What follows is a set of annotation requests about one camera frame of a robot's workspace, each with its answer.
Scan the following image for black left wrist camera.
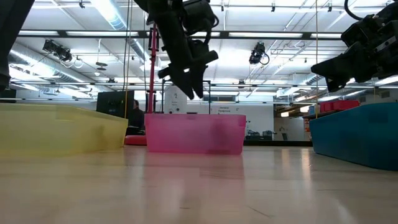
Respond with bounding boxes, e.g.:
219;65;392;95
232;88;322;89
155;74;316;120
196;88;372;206
183;0;220;35

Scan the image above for yellow translucent plastic bin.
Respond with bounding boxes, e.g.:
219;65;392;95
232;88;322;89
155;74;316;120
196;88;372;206
0;103;129;156

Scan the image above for person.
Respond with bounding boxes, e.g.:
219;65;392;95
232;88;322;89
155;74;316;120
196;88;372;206
126;99;146;136

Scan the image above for black overhead frame bar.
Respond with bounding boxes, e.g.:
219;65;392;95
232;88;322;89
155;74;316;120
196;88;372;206
17;29;343;40

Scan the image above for blue plastic bin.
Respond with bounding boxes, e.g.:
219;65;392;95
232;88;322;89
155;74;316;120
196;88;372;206
309;102;398;171

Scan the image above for red storage boxes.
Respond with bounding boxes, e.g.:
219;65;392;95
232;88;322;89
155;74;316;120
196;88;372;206
320;99;361;113

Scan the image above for black cabinet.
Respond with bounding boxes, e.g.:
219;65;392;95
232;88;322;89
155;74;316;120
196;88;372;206
96;90;135;119

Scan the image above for black ceiling camera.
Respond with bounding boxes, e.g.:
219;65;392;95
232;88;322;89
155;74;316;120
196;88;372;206
248;42;270;66

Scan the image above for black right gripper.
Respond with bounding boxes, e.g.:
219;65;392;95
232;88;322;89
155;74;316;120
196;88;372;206
310;2;398;93

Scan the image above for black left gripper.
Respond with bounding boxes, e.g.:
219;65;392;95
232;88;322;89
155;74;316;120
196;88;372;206
157;39;220;100

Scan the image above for pink translucent plastic bin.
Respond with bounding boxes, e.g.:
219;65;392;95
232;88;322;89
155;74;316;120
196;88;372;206
144;113;247;156

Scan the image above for black ceiling device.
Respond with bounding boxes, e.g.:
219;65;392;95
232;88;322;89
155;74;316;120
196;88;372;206
42;39;73;62

